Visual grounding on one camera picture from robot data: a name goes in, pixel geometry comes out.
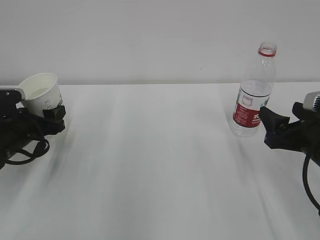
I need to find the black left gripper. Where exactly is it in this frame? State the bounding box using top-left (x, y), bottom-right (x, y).
top-left (0, 105), bottom-right (66, 145)

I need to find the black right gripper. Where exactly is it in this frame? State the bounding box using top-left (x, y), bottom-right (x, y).
top-left (259, 102), bottom-right (320, 155)

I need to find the white paper cup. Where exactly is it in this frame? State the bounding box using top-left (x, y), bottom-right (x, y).
top-left (18, 73), bottom-right (64, 118)

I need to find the clear Nongfu Spring water bottle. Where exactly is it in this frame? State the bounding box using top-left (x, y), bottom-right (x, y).
top-left (229, 42), bottom-right (277, 138)

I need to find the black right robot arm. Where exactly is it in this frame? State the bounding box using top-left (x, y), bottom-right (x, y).
top-left (259, 102), bottom-right (320, 165)

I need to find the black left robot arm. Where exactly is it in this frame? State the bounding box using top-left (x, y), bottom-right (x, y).
top-left (0, 105), bottom-right (66, 168)

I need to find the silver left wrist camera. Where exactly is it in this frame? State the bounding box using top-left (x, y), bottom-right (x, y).
top-left (0, 87), bottom-right (26, 112)

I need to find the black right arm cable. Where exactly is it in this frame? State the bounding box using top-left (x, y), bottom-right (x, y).
top-left (302, 153), bottom-right (320, 216)

